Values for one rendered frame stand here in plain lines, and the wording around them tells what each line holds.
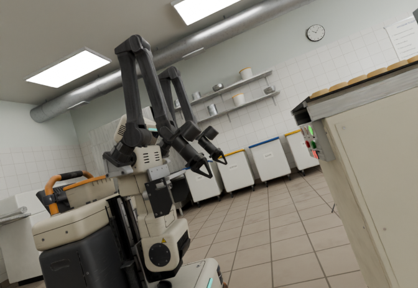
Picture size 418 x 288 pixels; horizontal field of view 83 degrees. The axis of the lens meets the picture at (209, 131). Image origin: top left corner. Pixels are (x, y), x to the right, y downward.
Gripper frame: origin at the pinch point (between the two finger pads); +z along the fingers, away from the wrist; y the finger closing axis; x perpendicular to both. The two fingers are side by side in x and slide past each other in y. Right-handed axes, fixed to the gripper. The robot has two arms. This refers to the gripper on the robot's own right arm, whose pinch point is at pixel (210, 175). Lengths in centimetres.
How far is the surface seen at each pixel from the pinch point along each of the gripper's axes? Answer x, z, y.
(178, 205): 156, -15, 308
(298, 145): -62, 55, 328
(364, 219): -28, 42, -10
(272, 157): -17, 39, 329
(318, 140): -36.2, 17.0, -6.4
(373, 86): -58, 16, -10
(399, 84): -63, 21, -10
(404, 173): -45, 39, -11
